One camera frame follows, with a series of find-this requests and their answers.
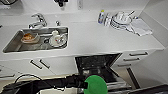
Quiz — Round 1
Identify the green bowl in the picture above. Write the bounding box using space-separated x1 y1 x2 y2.
83 74 109 94

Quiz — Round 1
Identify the black built-in dishwasher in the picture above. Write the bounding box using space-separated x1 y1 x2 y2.
73 52 142 93

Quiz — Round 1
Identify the white two-door base cabinet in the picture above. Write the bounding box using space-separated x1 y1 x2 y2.
18 55 80 80

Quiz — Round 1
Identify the white cup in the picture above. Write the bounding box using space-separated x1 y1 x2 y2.
49 29 69 49

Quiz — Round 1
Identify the chrome sink knob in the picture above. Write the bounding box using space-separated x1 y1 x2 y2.
55 20 61 27

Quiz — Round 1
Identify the white drawer unit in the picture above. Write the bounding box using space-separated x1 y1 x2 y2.
0 63 22 82
114 48 158 68

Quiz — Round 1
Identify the small white bottle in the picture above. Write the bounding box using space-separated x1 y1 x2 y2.
103 13 112 27

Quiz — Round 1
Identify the blue dish soap bottle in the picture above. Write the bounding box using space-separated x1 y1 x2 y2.
97 9 106 26

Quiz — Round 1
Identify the orange bowl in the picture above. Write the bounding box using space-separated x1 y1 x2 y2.
20 31 41 44

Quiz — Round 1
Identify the pile of white dishes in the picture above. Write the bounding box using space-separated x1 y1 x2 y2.
110 10 137 31

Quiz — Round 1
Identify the chrome sink faucet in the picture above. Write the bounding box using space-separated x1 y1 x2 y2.
27 12 49 30

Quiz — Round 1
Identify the steel kitchen sink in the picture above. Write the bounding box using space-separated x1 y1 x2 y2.
2 26 70 55

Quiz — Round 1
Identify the white cloth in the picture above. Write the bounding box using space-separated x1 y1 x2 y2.
127 17 154 37

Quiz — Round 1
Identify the white wall outlet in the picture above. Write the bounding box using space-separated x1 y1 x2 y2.
77 0 84 10

